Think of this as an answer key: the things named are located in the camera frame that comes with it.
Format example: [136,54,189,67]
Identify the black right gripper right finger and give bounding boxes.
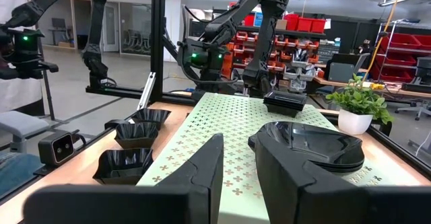
[254,133,431,224]

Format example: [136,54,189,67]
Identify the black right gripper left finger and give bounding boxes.
[23,133,225,224]

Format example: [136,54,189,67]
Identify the black oval mini plate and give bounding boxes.
[302,159,366,170]
[312,165,363,174]
[248,121,366,167]

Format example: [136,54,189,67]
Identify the black wavy mini plate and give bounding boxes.
[131,108,172,130]
[92,147,154,186]
[114,122,159,150]

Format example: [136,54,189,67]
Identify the black square mini plate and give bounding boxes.
[265,105,301,118]
[263,89,308,106]
[263,100,306,112]

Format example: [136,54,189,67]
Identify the mint green perforated riser shelf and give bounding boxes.
[136,91,424,224]

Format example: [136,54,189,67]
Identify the small parts bin rack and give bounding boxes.
[222,28,321,92]

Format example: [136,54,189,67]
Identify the red storage bin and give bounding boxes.
[380,32,418,49]
[284,13,300,32]
[412,34,431,52]
[375,53,418,67]
[310,18,327,34]
[376,65,416,83]
[296,17,314,33]

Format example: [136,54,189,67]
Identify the green potted plant white pot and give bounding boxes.
[325,73,395,137]

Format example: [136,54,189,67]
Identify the grey office chair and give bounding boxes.
[324,52,370,83]

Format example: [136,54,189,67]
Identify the wooden workbench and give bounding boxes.
[312,77,431,100]

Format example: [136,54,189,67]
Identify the blue padded seat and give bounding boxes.
[0,151,45,198]

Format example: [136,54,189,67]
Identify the grey padded bench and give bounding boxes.
[0,110,51,154]

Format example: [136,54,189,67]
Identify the silver diagonal bracket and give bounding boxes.
[137,71,157,110]

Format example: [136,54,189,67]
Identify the black table-level camera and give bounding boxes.
[37,129,76,167]

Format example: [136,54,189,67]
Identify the metal wire shelving unit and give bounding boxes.
[374,19,431,83]

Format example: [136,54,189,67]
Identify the yellow hanging cable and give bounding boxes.
[362,0,405,82]

